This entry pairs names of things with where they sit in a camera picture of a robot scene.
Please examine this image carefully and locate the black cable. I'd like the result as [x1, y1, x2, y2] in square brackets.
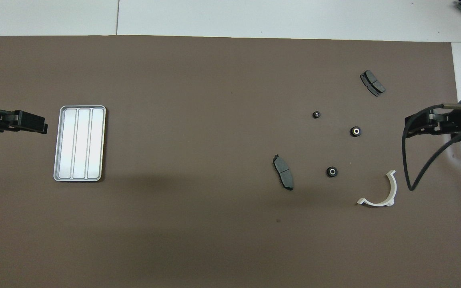
[402, 103, 461, 192]

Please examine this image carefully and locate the silver metal tray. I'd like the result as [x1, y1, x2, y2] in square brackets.
[53, 105, 107, 182]

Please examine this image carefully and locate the dark grey brake pad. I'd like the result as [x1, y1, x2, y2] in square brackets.
[273, 154, 295, 191]
[360, 70, 386, 97]

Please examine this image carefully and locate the white curved plastic bracket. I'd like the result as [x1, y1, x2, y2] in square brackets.
[357, 170, 397, 207]

